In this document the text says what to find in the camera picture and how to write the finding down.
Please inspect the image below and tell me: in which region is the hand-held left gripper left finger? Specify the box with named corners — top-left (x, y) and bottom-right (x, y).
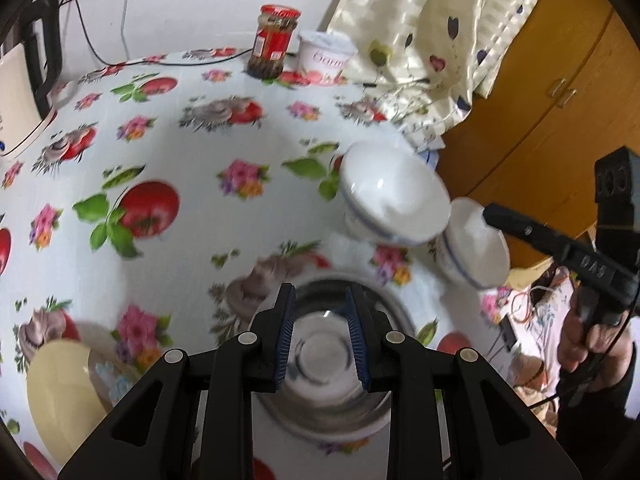
top-left (57, 282), bottom-right (297, 480)

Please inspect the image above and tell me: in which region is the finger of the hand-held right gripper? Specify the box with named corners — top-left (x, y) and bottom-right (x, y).
top-left (482, 203), bottom-right (574, 264)

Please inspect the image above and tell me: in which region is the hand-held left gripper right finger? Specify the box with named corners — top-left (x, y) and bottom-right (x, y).
top-left (344, 285), bottom-right (587, 480)

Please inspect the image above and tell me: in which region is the stainless steel bowl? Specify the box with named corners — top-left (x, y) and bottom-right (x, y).
top-left (249, 274), bottom-right (417, 435)

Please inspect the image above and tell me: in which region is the white bowl blue stripe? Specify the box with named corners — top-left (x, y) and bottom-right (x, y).
top-left (435, 197), bottom-right (511, 290)
top-left (341, 140), bottom-right (452, 248)

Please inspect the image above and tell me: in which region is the beige round plate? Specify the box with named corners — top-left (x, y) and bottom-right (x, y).
top-left (26, 337), bottom-right (132, 469)

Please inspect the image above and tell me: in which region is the person's right forearm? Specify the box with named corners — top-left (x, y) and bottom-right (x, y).
top-left (555, 330), bottom-right (640, 461)

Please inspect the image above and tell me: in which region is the person's right hand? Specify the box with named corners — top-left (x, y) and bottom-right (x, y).
top-left (556, 287), bottom-right (636, 391)

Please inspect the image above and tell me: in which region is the floral bed sheet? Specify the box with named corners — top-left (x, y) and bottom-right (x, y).
top-left (479, 265), bottom-right (577, 412)

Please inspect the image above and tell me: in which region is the wooden cabinet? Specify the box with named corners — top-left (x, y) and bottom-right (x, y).
top-left (434, 0), bottom-right (640, 272)

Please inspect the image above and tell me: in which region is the floral tablecloth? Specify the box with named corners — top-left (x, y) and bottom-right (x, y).
top-left (0, 47), bottom-right (551, 480)

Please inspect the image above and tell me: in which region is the cream patterned curtain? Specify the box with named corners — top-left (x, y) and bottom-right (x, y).
top-left (327, 0), bottom-right (557, 152)

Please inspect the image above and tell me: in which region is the white yogurt cup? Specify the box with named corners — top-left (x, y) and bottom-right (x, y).
top-left (297, 30), bottom-right (359, 86)

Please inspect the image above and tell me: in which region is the glass jar red lid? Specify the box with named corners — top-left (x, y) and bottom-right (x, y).
top-left (246, 4), bottom-right (303, 81)

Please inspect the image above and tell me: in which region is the white electric kettle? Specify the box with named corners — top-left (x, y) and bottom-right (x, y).
top-left (0, 0), bottom-right (64, 159)

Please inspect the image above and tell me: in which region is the black cable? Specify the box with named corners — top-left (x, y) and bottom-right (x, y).
top-left (56, 0), bottom-right (252, 69)

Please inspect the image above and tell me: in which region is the white cable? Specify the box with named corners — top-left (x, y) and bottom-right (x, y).
top-left (119, 0), bottom-right (133, 62)

